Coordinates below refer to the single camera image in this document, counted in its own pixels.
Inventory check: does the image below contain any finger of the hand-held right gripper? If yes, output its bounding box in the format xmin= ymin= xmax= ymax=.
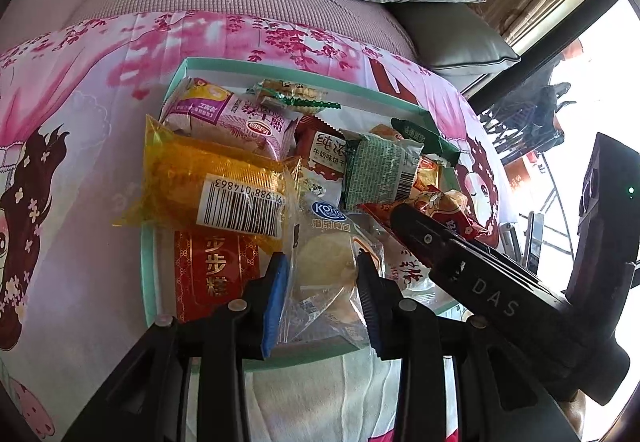
xmin=389 ymin=203 xmax=466 ymax=283

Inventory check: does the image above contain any pink cake packet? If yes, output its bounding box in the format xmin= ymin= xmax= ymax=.
xmin=160 ymin=77 xmax=302 ymax=164

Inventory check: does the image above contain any clear round bread packet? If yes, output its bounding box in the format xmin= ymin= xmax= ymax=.
xmin=279 ymin=198 xmax=387 ymax=359

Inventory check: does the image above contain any black metal rack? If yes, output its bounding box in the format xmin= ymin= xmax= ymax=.
xmin=472 ymin=82 xmax=575 ymax=168

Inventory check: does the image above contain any teal shallow cardboard box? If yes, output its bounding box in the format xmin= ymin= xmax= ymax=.
xmin=140 ymin=56 xmax=468 ymax=363

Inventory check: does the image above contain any dark green snack packet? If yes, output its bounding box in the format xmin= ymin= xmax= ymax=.
xmin=390 ymin=117 xmax=462 ymax=169

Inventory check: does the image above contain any yellow transparent snack packet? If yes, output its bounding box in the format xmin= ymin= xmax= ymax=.
xmin=111 ymin=114 xmax=302 ymax=254

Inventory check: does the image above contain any clear packet green zigzag edge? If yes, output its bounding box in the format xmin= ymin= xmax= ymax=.
xmin=247 ymin=79 xmax=342 ymax=114

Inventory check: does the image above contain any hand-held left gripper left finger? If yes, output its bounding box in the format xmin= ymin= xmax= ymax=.
xmin=62 ymin=253 xmax=291 ymax=442

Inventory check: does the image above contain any red and gold long packet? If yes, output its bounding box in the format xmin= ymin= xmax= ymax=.
xmin=174 ymin=228 xmax=262 ymax=324

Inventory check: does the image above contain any red and white biscuit packet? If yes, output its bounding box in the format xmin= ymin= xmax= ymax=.
xmin=294 ymin=114 xmax=352 ymax=189

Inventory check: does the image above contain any pink printed blanket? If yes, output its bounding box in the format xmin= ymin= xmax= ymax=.
xmin=0 ymin=11 xmax=516 ymax=442

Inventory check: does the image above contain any white biscuit print packet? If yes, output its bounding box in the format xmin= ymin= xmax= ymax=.
xmin=387 ymin=242 xmax=443 ymax=300

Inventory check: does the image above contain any mint green barcode packet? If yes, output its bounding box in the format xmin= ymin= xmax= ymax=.
xmin=342 ymin=129 xmax=424 ymax=214

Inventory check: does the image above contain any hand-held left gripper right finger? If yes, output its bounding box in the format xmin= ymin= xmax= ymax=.
xmin=356 ymin=252 xmax=576 ymax=442

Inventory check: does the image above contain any red printed pastry packet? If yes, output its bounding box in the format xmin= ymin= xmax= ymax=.
xmin=357 ymin=189 xmax=494 ymax=244

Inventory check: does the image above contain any grey sofa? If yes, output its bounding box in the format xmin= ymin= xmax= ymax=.
xmin=0 ymin=0 xmax=521 ymax=79

